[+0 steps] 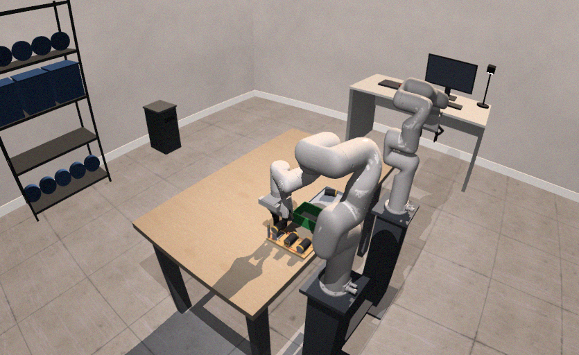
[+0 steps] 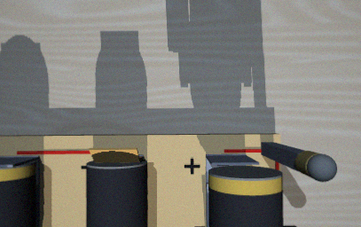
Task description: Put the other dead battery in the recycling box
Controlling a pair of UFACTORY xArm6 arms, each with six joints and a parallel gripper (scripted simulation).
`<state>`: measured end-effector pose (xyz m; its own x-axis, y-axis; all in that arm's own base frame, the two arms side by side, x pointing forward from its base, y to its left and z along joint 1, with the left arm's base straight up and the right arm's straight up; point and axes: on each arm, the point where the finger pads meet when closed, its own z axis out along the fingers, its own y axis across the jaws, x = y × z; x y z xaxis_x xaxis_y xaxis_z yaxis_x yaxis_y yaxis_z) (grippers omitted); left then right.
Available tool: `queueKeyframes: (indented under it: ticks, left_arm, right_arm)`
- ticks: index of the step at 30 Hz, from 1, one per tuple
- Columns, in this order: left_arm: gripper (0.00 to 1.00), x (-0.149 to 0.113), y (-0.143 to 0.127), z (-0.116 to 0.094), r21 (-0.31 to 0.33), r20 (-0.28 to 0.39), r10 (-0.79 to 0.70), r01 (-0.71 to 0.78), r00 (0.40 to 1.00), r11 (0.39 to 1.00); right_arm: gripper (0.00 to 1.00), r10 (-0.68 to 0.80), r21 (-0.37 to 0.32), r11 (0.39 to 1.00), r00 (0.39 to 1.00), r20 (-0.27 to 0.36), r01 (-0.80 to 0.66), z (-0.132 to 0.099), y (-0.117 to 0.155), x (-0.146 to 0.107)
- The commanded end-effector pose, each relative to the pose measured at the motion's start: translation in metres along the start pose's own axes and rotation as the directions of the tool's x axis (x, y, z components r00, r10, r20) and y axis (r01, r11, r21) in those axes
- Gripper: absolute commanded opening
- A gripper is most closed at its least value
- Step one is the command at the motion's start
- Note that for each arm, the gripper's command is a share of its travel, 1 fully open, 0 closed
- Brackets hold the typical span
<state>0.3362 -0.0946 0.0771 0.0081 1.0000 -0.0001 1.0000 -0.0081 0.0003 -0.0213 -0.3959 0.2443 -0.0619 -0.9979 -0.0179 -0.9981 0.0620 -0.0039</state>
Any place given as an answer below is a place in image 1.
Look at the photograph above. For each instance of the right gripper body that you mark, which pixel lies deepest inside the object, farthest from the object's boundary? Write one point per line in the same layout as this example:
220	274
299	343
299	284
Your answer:
432	123

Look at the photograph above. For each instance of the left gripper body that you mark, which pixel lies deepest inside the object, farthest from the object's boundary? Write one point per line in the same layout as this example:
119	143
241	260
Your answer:
286	204

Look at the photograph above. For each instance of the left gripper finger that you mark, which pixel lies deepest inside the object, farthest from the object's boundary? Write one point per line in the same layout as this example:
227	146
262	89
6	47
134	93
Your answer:
275	218
284	221

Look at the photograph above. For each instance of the green box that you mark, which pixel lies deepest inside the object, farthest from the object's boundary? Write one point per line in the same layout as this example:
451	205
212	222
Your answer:
305	215

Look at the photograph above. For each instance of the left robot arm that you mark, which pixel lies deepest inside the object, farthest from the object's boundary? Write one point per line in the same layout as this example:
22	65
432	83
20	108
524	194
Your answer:
338	232

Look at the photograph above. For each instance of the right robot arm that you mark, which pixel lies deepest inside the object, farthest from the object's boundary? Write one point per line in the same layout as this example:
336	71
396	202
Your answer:
420	98

